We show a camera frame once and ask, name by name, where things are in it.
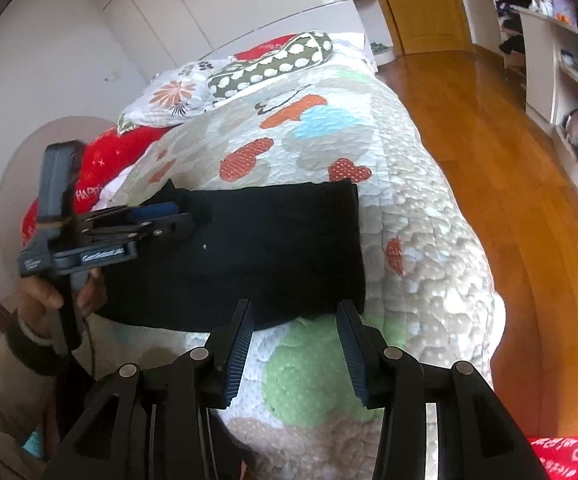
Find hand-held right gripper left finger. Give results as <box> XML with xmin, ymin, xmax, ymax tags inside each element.
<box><xmin>41</xmin><ymin>299</ymin><xmax>256</xmax><ymax>480</ymax></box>

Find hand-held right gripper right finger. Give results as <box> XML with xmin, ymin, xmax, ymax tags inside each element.
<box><xmin>335</xmin><ymin>299</ymin><xmax>550</xmax><ymax>480</ymax></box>

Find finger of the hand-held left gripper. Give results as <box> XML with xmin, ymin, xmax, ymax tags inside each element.
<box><xmin>88</xmin><ymin>202</ymin><xmax>180</xmax><ymax>227</ymax></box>
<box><xmin>86</xmin><ymin>212</ymin><xmax>193</xmax><ymax>244</ymax></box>

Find black pants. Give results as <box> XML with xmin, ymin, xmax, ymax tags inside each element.
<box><xmin>89</xmin><ymin>179</ymin><xmax>368</xmax><ymax>334</ymax></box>

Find person's left forearm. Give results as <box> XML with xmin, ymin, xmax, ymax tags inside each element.
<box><xmin>0</xmin><ymin>312</ymin><xmax>77</xmax><ymax>466</ymax></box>

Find person's left hand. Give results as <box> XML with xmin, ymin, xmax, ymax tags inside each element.
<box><xmin>15</xmin><ymin>266</ymin><xmax>108</xmax><ymax>337</ymax></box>

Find beige round headboard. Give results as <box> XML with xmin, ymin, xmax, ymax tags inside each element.
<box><xmin>0</xmin><ymin>116</ymin><xmax>116</xmax><ymax>281</ymax></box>

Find red printed blanket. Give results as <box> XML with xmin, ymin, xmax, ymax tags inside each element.
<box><xmin>21</xmin><ymin>125</ymin><xmax>171</xmax><ymax>241</ymax></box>

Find white floral pillow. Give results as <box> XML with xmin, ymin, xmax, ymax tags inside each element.
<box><xmin>116</xmin><ymin>57</ymin><xmax>236</xmax><ymax>134</ymax></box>

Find heart patterned quilt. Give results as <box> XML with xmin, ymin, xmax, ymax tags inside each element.
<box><xmin>89</xmin><ymin>62</ymin><xmax>508</xmax><ymax>480</ymax></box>

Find green polka dot pillow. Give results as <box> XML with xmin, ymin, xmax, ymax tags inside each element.
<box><xmin>206</xmin><ymin>30</ymin><xmax>335</xmax><ymax>102</ymax></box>

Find red pillow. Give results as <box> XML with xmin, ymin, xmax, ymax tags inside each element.
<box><xmin>231</xmin><ymin>35</ymin><xmax>296</xmax><ymax>64</ymax></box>

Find white wardrobe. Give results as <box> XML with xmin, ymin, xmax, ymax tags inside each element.
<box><xmin>101</xmin><ymin>0</ymin><xmax>377</xmax><ymax>68</ymax></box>

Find red printed cloth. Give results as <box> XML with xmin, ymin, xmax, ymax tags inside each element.
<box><xmin>526</xmin><ymin>431</ymin><xmax>578</xmax><ymax>480</ymax></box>

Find white corner shelf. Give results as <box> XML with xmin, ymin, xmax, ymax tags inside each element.
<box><xmin>353</xmin><ymin>0</ymin><xmax>398</xmax><ymax>67</ymax></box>

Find wooden door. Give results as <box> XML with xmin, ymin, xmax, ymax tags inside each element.
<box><xmin>361</xmin><ymin>0</ymin><xmax>473</xmax><ymax>56</ymax></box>

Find white shelf unit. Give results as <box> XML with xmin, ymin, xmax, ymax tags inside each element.
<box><xmin>479</xmin><ymin>0</ymin><xmax>578</xmax><ymax>226</ymax></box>

